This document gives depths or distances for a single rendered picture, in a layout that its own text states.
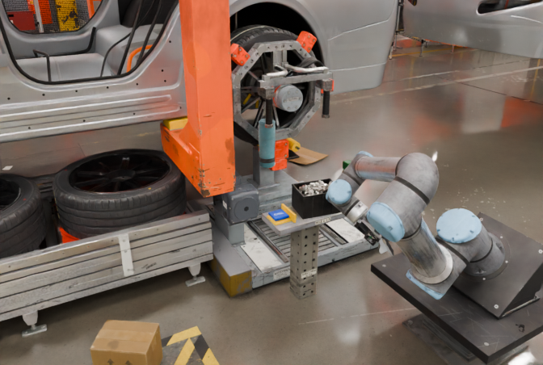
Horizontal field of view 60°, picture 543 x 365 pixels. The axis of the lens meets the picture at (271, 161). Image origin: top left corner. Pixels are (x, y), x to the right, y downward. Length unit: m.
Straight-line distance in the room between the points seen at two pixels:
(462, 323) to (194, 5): 1.56
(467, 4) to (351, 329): 3.21
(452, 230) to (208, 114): 1.08
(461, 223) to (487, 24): 2.90
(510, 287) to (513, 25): 2.89
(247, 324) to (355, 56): 1.71
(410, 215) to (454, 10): 3.55
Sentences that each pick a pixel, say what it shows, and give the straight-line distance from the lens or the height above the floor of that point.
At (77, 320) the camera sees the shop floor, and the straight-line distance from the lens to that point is 2.45.
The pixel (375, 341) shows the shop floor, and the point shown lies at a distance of 2.23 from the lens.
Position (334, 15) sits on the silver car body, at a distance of 2.89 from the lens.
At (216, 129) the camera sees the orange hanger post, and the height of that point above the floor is 0.84.
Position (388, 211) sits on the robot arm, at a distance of 1.31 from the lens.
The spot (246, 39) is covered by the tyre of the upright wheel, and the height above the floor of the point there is 1.14.
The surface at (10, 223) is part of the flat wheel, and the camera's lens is 2.35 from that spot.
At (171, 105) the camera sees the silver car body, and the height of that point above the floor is 0.82.
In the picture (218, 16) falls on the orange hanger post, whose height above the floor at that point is 1.31.
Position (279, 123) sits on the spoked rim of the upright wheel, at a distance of 2.80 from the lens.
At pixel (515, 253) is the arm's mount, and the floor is 0.48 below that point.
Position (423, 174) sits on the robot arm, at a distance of 1.34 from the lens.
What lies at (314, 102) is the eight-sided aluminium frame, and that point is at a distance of 2.73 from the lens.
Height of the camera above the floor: 1.53
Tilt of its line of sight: 23 degrees down
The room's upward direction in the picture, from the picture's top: straight up
